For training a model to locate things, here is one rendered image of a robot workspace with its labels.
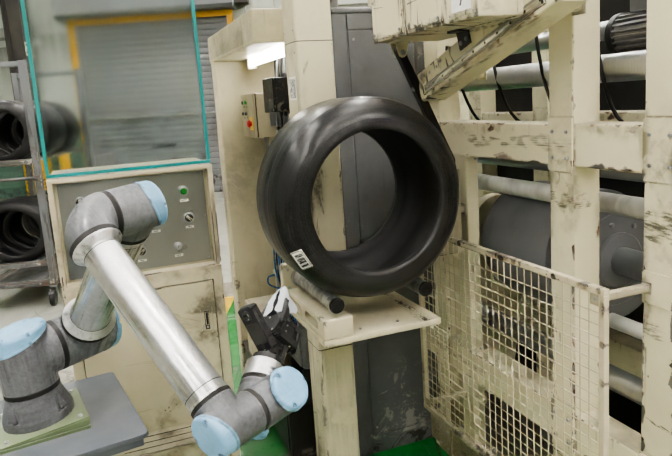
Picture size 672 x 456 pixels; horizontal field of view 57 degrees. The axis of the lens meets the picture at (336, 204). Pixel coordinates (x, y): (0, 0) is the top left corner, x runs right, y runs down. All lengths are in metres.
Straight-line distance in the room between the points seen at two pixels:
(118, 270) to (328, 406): 1.13
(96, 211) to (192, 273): 0.94
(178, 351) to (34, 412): 0.77
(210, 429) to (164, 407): 1.27
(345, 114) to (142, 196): 0.57
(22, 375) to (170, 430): 0.76
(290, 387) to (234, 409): 0.13
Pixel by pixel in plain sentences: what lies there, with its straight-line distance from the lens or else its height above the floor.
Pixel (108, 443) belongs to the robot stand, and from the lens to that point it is 1.89.
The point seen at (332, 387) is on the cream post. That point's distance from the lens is 2.27.
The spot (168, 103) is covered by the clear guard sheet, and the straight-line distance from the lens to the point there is 2.30.
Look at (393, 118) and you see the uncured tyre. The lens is 1.73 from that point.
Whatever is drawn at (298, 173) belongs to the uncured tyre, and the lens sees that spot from 1.64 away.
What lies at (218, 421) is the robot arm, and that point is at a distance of 1.24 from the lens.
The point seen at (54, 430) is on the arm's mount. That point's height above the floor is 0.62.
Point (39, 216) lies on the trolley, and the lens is 5.42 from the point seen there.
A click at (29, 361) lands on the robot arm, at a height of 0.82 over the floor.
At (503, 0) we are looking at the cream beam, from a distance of 1.64.
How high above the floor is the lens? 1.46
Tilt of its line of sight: 9 degrees down
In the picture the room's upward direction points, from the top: 4 degrees counter-clockwise
